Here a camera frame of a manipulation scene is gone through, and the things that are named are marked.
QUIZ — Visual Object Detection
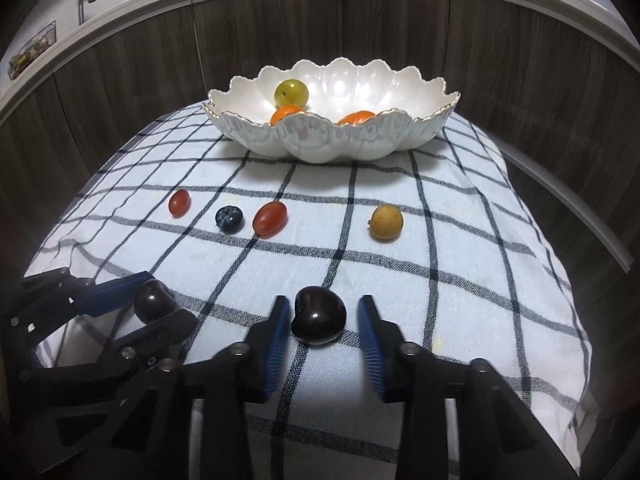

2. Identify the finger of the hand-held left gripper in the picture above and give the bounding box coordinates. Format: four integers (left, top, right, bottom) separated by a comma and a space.
19, 309, 199, 391
10, 269, 155, 346

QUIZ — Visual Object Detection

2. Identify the blueberry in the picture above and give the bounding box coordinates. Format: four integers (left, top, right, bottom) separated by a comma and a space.
215, 206, 244, 233

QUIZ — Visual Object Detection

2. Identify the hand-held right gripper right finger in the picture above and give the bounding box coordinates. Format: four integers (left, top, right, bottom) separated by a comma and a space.
356, 294, 583, 480

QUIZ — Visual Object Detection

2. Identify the metal cabinet handle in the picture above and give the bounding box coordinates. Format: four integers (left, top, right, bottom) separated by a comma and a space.
492, 135, 636, 273

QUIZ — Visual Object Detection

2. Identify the white scalloped bowl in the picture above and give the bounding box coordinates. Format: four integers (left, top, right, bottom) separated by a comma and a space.
202, 56, 462, 165

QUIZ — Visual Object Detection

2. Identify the white checkered cloth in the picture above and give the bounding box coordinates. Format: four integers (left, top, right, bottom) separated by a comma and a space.
22, 102, 593, 480

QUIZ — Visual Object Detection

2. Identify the red grape tomato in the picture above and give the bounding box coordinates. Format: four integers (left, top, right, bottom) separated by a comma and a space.
168, 189, 192, 218
252, 201, 289, 237

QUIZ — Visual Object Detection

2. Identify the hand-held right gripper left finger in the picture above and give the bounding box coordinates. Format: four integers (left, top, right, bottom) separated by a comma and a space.
55, 295, 293, 480

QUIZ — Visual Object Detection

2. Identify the wall wire basket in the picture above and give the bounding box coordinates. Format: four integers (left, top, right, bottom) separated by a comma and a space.
7, 21, 57, 80

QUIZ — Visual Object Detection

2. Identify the tan longan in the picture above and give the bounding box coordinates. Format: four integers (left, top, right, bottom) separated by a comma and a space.
370, 205, 404, 242

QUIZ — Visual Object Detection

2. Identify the green plum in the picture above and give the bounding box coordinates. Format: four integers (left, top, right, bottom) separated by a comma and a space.
274, 78, 310, 109

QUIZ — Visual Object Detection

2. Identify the wood-grain base cabinet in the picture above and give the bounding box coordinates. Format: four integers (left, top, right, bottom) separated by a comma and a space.
0, 0, 640, 281

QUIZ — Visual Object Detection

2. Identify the orange mandarin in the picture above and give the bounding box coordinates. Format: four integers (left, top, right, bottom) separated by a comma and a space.
270, 105, 306, 126
337, 110, 377, 126

